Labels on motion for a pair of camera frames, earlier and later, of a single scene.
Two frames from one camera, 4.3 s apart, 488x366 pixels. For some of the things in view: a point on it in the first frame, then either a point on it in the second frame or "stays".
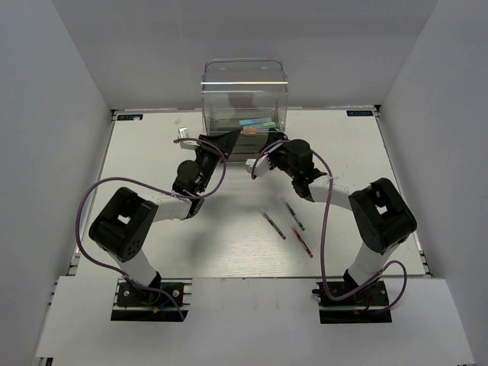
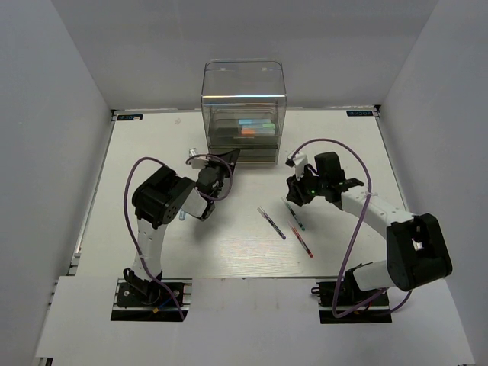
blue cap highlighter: [251, 122] stays
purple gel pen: [272, 223] stays
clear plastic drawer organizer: [245, 94] stays
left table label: [130, 117] stays
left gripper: [225, 142] to [230, 155]
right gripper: [273, 152] to [296, 193]
